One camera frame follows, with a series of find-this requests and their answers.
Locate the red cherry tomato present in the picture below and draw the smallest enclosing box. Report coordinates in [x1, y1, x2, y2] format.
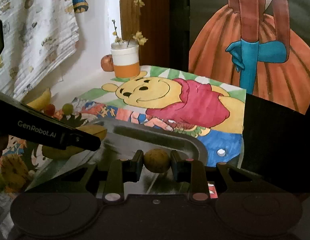
[43, 104, 56, 116]

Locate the red apple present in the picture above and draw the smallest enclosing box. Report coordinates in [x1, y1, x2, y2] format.
[101, 54, 114, 72]

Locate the yellow banana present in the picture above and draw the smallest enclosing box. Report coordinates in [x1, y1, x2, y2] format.
[42, 125, 107, 160]
[22, 88, 51, 111]

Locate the small brown round fruit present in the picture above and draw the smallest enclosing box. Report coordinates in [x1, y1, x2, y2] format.
[144, 148, 170, 173]

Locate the anime characters drawing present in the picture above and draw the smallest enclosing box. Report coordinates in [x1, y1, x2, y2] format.
[0, 97, 148, 196]

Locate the white printed cartoon cloth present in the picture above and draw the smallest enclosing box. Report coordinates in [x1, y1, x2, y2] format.
[0, 0, 79, 101]

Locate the woman orange dress painting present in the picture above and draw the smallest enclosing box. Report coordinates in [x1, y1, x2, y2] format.
[189, 0, 310, 114]

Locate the grey metal tray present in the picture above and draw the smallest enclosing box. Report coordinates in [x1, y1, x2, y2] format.
[29, 118, 208, 195]

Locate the brown wooden door frame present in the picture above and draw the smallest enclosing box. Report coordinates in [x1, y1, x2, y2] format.
[120, 0, 170, 67]

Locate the white orange jar vase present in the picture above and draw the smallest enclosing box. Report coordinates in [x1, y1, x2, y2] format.
[111, 41, 140, 79]

